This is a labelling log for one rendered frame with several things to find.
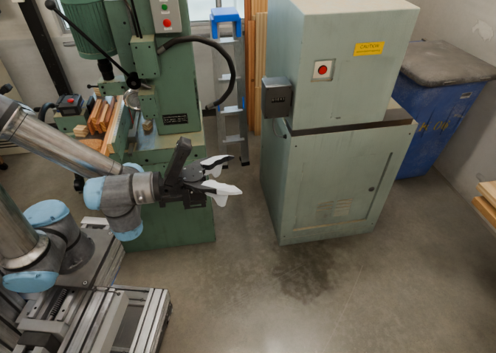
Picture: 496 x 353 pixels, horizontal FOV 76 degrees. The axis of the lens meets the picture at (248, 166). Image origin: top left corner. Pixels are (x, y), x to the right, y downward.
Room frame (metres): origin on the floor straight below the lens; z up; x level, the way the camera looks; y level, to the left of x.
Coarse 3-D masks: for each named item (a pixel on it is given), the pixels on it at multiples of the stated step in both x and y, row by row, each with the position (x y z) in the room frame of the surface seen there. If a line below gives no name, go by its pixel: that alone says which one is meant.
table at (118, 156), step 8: (96, 96) 1.52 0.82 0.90; (128, 112) 1.38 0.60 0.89; (128, 120) 1.34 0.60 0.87; (128, 128) 1.30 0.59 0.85; (72, 136) 1.21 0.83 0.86; (88, 136) 1.16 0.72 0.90; (96, 136) 1.16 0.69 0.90; (104, 136) 1.16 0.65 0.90; (120, 144) 1.11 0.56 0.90; (120, 152) 1.07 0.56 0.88; (120, 160) 1.05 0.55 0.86
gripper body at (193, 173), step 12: (192, 168) 0.56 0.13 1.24; (204, 168) 0.57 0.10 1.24; (156, 180) 0.52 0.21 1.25; (180, 180) 0.52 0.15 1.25; (192, 180) 0.52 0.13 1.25; (204, 180) 0.53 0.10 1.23; (156, 192) 0.50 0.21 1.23; (168, 192) 0.52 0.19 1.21; (180, 192) 0.52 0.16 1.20; (192, 192) 0.51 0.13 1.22; (192, 204) 0.51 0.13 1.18; (204, 204) 0.51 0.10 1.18
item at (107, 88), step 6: (102, 78) 1.39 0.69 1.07; (114, 78) 1.39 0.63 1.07; (120, 78) 1.39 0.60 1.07; (102, 84) 1.34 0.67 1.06; (108, 84) 1.35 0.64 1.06; (114, 84) 1.35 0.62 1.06; (120, 84) 1.36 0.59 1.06; (102, 90) 1.34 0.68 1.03; (108, 90) 1.35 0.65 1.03; (114, 90) 1.35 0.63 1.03; (120, 90) 1.36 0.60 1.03; (102, 96) 1.34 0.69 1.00
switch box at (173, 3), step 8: (152, 0) 1.26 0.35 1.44; (168, 0) 1.27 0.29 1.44; (176, 0) 1.27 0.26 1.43; (152, 8) 1.26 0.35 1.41; (160, 8) 1.26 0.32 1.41; (168, 8) 1.27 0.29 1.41; (176, 8) 1.27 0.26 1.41; (160, 16) 1.26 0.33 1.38; (168, 16) 1.26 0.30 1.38; (176, 16) 1.27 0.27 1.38; (160, 24) 1.26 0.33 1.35; (176, 24) 1.27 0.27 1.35; (160, 32) 1.26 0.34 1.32
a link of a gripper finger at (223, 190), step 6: (210, 180) 0.52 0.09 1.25; (210, 186) 0.50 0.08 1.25; (216, 186) 0.50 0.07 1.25; (222, 186) 0.50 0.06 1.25; (228, 186) 0.50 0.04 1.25; (234, 186) 0.50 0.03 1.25; (222, 192) 0.48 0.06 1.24; (228, 192) 0.48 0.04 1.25; (234, 192) 0.48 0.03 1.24; (240, 192) 0.49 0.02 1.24; (216, 198) 0.49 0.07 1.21; (222, 198) 0.49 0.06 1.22; (222, 204) 0.49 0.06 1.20
